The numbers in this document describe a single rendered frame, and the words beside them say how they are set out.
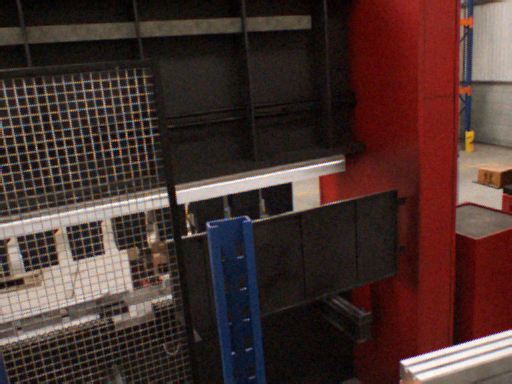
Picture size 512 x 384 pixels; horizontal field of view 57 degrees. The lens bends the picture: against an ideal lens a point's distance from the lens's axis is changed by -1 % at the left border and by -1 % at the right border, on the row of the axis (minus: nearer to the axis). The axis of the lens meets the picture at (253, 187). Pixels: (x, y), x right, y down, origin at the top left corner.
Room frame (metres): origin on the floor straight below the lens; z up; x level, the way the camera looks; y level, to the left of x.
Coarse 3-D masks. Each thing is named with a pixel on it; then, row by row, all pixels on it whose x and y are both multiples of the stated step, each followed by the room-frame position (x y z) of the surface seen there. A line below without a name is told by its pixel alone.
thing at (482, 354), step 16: (496, 336) 0.71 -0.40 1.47; (432, 352) 0.68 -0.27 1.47; (448, 352) 0.68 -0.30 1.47; (464, 352) 0.68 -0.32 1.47; (480, 352) 0.67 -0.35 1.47; (496, 352) 0.67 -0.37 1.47; (400, 368) 0.67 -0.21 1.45; (416, 368) 0.65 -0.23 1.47; (432, 368) 0.65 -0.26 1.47; (448, 368) 0.64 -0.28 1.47; (464, 368) 0.64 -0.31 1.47; (480, 368) 0.65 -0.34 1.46; (496, 368) 0.65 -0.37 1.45
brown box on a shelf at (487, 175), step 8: (480, 168) 3.34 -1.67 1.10; (488, 168) 3.31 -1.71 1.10; (496, 168) 3.28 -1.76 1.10; (504, 168) 3.25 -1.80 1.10; (480, 176) 3.34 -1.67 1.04; (488, 176) 3.27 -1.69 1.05; (496, 176) 3.21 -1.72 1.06; (504, 176) 3.20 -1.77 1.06; (488, 184) 3.26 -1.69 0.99; (496, 184) 3.21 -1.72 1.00; (504, 184) 3.20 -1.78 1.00
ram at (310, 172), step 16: (272, 176) 2.41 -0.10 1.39; (288, 176) 2.45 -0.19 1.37; (304, 176) 2.49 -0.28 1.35; (176, 192) 2.19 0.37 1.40; (192, 192) 2.23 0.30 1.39; (208, 192) 2.26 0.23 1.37; (224, 192) 2.29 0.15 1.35; (96, 208) 2.04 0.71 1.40; (128, 208) 2.10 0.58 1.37; (144, 208) 2.13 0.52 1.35; (16, 224) 1.90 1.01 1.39; (48, 224) 1.95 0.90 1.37; (64, 224) 1.98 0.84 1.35
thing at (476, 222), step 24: (456, 216) 2.68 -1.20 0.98; (480, 216) 2.64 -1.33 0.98; (504, 216) 2.61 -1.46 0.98; (456, 240) 2.37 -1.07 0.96; (480, 240) 2.27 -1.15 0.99; (504, 240) 2.35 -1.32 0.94; (456, 264) 2.37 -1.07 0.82; (480, 264) 2.27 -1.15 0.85; (504, 264) 2.35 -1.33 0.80; (456, 288) 2.37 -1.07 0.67; (480, 288) 2.28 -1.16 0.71; (504, 288) 2.36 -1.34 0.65; (456, 312) 2.36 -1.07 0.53; (480, 312) 2.28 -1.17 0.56; (504, 312) 2.36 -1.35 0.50; (456, 336) 2.36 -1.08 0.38; (480, 336) 2.28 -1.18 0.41
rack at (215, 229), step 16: (208, 224) 0.61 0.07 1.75; (224, 224) 0.62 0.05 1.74; (240, 224) 0.63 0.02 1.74; (208, 240) 0.61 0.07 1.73; (224, 240) 0.62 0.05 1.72; (240, 240) 0.63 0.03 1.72; (224, 256) 0.62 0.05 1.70; (224, 272) 0.62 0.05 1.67; (240, 272) 0.63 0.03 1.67; (224, 288) 0.60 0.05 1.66; (256, 288) 0.61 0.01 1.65; (224, 304) 0.60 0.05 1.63; (240, 304) 0.63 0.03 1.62; (256, 304) 0.61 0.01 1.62; (224, 320) 0.60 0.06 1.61; (240, 320) 0.63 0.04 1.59; (256, 320) 0.61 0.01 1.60; (224, 336) 0.60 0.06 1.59; (240, 336) 0.63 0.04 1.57; (256, 336) 0.61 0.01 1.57; (224, 352) 0.60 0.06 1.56; (240, 352) 0.62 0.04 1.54; (256, 352) 0.61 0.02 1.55; (224, 368) 0.60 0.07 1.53; (240, 368) 0.62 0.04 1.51; (256, 368) 0.61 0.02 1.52
